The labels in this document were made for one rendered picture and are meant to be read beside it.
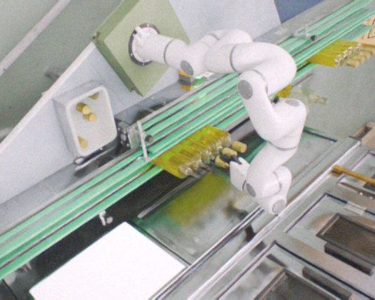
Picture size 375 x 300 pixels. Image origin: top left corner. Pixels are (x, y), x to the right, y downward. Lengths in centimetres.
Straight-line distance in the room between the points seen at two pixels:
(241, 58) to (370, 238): 75
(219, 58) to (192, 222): 60
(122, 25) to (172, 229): 73
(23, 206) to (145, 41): 71
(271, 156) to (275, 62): 27
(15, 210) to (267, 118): 88
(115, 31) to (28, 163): 55
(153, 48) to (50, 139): 49
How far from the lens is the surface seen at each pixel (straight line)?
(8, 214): 150
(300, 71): 229
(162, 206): 161
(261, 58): 120
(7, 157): 150
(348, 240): 156
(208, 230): 150
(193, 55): 134
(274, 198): 137
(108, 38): 147
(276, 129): 112
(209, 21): 195
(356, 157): 188
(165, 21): 163
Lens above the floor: 202
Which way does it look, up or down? 44 degrees down
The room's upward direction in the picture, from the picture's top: 116 degrees clockwise
